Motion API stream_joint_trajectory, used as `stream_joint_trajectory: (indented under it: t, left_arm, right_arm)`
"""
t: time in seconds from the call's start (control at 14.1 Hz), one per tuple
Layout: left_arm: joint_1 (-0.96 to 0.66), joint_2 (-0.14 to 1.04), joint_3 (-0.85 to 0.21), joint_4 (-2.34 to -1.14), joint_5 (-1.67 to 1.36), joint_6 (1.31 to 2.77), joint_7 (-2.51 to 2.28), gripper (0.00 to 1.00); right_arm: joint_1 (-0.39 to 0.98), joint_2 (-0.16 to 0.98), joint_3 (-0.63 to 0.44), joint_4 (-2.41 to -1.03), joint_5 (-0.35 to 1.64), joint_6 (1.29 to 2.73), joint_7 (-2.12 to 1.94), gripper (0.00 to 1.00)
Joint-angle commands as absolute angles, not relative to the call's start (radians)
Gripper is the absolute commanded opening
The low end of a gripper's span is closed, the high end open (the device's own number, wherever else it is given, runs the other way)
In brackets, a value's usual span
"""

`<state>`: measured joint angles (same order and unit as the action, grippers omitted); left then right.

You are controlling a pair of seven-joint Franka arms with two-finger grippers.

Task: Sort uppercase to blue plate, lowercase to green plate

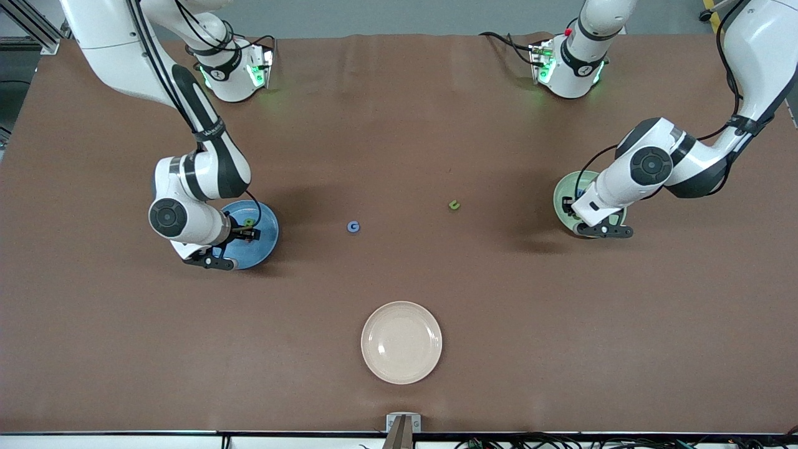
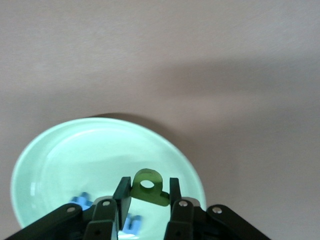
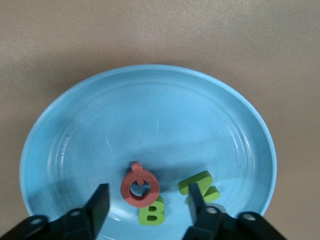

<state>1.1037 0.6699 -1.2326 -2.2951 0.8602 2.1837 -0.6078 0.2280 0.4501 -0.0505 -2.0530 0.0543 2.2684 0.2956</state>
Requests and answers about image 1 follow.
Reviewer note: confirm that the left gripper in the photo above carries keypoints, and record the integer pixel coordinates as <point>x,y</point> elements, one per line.
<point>569,206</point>

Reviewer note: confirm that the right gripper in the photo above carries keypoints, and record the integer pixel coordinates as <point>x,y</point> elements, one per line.
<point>240,232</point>

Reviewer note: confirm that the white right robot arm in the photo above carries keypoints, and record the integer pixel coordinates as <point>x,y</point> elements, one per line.
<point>168,216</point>

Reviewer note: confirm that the blue plate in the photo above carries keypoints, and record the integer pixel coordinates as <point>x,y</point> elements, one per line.
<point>268,249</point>

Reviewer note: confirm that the grey base connector bracket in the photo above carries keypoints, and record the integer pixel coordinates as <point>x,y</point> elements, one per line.
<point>541,57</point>
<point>267,62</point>

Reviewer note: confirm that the blue foam capital G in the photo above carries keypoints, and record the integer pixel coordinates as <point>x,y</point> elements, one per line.
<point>353,226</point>

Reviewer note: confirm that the grey metal mount bracket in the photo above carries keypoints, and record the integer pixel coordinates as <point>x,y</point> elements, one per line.
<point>403,430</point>

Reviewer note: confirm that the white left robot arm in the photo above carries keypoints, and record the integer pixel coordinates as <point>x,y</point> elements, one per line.
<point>651,165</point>

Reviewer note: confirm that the black caster wheel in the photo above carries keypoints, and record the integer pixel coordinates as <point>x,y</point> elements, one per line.
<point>706,15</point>

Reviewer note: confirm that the brown table mat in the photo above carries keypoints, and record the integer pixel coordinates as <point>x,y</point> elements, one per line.
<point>399,280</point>

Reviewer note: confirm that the cream plate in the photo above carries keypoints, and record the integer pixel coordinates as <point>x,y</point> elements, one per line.
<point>401,343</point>

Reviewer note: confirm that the green plate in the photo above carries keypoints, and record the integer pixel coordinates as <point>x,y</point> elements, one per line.
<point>563,202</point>

